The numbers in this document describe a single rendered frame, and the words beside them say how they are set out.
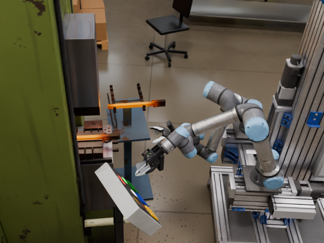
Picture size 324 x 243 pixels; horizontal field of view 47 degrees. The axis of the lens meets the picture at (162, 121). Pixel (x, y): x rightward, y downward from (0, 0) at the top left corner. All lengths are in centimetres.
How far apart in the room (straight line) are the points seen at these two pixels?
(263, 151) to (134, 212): 78
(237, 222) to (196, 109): 173
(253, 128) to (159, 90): 277
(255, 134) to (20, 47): 118
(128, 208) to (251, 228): 145
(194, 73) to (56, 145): 338
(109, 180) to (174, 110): 250
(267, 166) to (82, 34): 121
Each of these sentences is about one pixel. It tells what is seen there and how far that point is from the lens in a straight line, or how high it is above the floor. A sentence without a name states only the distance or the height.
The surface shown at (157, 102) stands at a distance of 269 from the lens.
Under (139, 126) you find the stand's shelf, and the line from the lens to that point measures 290.
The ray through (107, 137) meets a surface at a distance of 237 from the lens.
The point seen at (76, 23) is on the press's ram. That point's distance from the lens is 196.
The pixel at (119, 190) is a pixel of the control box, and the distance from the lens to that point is 182.
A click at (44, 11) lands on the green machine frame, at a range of 148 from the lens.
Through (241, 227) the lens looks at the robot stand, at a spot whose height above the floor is 21.
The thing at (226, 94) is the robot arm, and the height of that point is 128.
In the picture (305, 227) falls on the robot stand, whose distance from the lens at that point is 315.
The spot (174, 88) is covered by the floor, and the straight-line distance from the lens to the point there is 464.
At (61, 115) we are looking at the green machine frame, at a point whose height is 153.
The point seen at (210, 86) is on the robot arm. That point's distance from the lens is 238.
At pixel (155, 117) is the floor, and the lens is 415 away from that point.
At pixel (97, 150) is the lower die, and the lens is 232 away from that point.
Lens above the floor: 257
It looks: 39 degrees down
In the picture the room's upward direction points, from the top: 4 degrees clockwise
